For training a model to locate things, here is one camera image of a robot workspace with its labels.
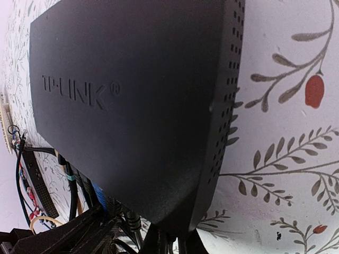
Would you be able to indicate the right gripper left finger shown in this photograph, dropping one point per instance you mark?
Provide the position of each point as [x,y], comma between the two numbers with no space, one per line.
[91,232]

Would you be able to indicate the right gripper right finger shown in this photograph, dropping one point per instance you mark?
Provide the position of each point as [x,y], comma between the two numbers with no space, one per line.
[157,241]

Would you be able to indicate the black TP-Link network switch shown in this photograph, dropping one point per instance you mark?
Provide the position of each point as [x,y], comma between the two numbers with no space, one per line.
[138,96]

